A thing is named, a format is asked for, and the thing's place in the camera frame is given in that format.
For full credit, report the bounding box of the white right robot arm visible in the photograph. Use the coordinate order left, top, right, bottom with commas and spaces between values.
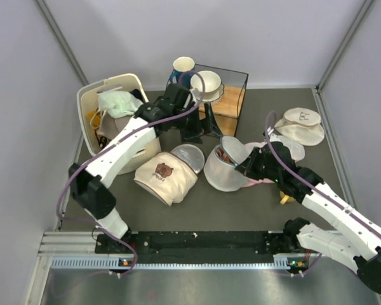
236, 140, 381, 294

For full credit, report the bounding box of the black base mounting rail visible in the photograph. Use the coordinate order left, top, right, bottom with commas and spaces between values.
95, 231, 322, 264

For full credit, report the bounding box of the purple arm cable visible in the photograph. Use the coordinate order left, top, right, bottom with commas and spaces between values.
264, 111, 381, 276
56, 71, 206, 276

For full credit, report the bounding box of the beige trimmed cream mesh bag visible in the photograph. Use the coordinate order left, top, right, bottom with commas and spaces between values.
274, 107, 325, 146

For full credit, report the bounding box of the cream plastic laundry basket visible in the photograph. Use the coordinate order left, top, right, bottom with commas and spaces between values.
77, 73, 148, 156

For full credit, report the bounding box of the cream ceramic bowl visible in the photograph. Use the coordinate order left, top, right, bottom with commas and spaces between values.
190, 71, 222, 98

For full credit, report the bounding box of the grey slotted cable duct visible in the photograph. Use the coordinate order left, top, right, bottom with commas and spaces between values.
51, 257, 292, 270

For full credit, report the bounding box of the orange bra in bag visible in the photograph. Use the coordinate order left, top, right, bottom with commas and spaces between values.
215, 147, 232, 164

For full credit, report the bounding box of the blue ceramic mug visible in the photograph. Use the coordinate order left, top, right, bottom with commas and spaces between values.
169, 57, 195, 89

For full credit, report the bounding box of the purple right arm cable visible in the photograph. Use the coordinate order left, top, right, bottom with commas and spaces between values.
264, 111, 381, 276

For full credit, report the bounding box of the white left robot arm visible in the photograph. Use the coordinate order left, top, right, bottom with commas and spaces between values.
69, 83, 207, 252

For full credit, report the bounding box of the silver round insulated pad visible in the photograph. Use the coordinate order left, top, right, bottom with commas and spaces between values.
171, 144, 205, 175

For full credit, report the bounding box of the yellow ceramic mug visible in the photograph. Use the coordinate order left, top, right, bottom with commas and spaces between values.
279, 191, 295, 205

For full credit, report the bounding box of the black wire wooden shelf rack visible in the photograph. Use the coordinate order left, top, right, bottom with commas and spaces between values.
194, 63, 248, 136

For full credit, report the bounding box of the blue zipper white mesh bag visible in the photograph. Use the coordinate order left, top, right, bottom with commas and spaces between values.
204, 136, 249, 192

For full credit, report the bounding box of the pile of clothes in basket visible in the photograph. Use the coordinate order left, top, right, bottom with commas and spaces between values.
86, 89, 144, 149

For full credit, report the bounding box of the pink trimmed mesh laundry bag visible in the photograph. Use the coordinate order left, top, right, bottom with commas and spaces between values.
241, 135, 307, 188

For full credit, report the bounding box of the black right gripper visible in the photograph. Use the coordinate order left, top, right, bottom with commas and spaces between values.
235, 146, 281, 182

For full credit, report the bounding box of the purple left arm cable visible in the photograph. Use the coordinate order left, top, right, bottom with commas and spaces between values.
56, 71, 206, 276

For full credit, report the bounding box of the white scalloped plate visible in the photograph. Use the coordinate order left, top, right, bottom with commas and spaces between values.
191, 83, 225, 104

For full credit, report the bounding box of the bear print cream bag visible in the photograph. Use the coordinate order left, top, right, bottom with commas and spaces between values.
133, 152, 197, 206

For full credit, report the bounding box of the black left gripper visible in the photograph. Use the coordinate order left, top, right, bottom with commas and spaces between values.
172, 102, 222, 144

